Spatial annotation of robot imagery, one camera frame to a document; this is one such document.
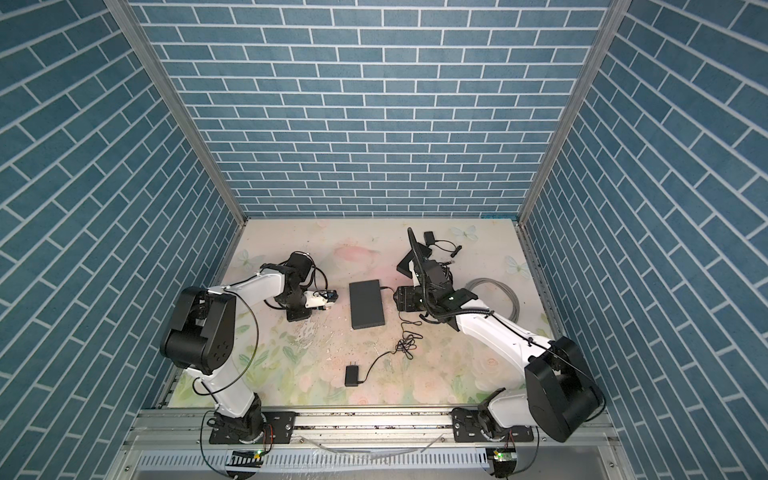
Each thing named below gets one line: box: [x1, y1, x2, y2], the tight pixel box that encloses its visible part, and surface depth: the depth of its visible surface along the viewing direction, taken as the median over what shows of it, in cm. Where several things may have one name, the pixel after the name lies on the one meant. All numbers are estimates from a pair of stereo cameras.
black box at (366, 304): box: [349, 279, 385, 330], surface depth 96 cm
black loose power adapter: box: [344, 361, 359, 387], surface depth 82 cm
